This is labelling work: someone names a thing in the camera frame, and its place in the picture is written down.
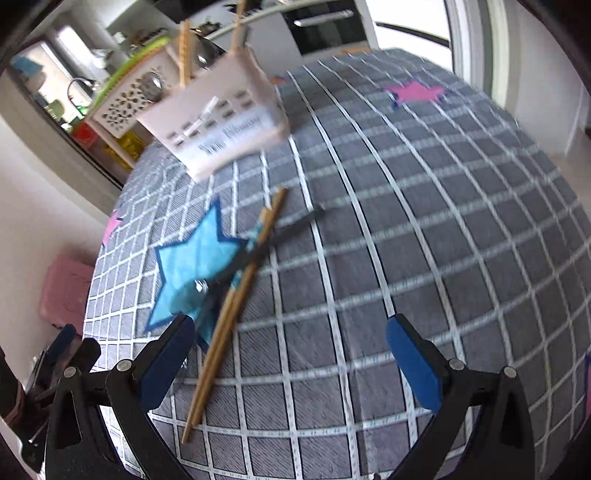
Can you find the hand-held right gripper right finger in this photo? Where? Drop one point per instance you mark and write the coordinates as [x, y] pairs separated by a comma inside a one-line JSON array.
[[415, 364]]

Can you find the pink star sticker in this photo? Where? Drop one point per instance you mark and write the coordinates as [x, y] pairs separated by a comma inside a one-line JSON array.
[[413, 92], [111, 228]]

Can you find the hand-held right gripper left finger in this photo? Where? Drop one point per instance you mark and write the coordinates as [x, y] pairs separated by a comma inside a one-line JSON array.
[[166, 364]]

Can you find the red plastic crate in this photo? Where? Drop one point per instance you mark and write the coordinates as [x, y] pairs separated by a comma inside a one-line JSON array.
[[85, 134]]

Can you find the metal spoon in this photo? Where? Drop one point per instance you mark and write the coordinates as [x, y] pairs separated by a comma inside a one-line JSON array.
[[205, 51], [152, 84]]

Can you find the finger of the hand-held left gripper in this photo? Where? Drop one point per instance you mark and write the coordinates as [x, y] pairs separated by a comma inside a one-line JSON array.
[[62, 344], [90, 353]]

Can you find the beige plastic utensil holder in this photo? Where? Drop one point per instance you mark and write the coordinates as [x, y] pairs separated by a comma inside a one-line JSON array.
[[221, 115]]

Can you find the pink plastic stool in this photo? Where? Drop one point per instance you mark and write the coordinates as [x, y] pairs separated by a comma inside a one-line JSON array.
[[67, 290]]

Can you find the grey checkered tablecloth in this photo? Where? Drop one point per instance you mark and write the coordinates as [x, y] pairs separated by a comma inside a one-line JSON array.
[[415, 230]]

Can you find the yellow printed package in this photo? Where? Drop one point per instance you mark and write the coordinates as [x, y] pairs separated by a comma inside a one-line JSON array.
[[124, 147]]

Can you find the black built-in oven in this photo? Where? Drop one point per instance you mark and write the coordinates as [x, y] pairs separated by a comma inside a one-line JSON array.
[[323, 27]]

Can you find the green plastic tray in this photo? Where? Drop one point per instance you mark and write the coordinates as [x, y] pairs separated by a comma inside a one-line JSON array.
[[115, 78]]

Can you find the white refrigerator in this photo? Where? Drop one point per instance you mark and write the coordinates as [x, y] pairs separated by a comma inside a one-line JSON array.
[[406, 16]]

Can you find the black chopstick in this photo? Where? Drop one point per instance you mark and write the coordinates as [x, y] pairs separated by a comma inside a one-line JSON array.
[[295, 226]]

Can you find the beige perforated cart basket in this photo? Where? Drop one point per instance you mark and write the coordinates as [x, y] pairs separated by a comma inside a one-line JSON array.
[[124, 101]]

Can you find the blue paper star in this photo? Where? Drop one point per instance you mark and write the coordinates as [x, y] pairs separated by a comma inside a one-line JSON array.
[[194, 258]]

